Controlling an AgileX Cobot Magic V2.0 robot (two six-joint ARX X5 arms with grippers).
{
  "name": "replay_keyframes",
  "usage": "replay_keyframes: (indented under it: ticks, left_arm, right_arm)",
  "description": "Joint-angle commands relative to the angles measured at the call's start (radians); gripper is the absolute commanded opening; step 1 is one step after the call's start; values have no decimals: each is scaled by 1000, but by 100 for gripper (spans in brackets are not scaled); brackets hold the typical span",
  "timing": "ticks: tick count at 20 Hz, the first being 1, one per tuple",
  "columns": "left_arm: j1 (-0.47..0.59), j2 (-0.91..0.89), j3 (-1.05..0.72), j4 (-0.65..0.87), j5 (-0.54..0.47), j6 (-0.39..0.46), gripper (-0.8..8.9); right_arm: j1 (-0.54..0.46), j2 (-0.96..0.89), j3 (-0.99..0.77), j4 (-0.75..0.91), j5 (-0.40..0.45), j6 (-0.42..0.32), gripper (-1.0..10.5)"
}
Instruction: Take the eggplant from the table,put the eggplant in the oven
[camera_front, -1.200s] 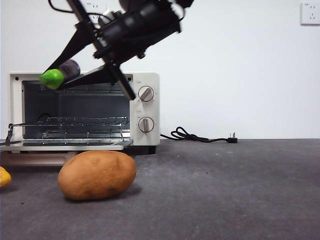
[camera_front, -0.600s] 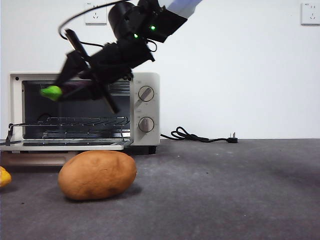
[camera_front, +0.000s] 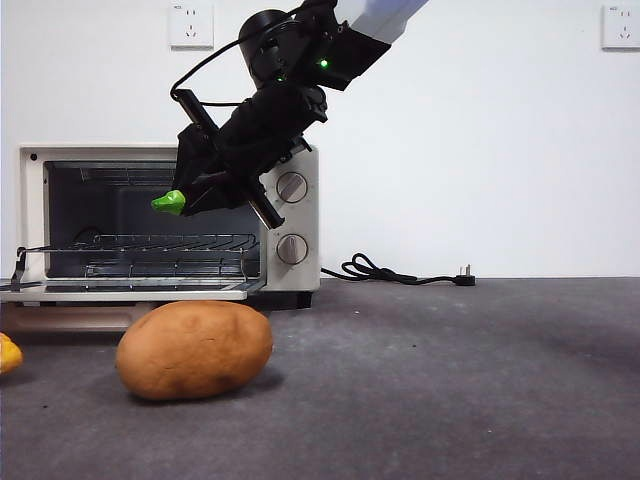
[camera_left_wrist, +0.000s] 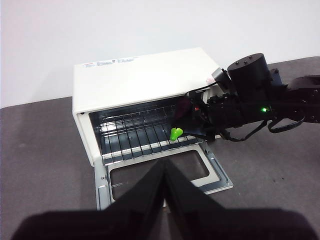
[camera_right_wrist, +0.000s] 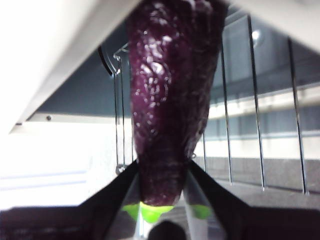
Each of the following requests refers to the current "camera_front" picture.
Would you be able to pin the brown potato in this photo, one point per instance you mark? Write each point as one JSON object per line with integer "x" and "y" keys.
{"x": 195, "y": 350}

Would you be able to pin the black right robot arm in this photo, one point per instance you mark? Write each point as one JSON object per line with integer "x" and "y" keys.
{"x": 270, "y": 45}

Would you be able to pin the oven timer knob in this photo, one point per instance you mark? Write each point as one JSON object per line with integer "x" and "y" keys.
{"x": 292, "y": 248}

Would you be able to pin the purple eggplant with green stem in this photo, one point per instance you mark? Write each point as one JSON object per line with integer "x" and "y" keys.
{"x": 169, "y": 202}

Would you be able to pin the oven temperature knob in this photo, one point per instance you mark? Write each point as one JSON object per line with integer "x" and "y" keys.
{"x": 294, "y": 187}

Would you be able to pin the white wall socket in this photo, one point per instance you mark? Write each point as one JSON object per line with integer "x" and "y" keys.
{"x": 621, "y": 27}
{"x": 191, "y": 27}

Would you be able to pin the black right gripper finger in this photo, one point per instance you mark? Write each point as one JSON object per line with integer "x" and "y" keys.
{"x": 195, "y": 155}
{"x": 215, "y": 195}

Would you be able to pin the yellow vegetable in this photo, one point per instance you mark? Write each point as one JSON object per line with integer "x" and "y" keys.
{"x": 9, "y": 356}

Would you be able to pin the white Toshiba toaster oven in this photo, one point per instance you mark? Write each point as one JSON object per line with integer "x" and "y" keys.
{"x": 300, "y": 277}

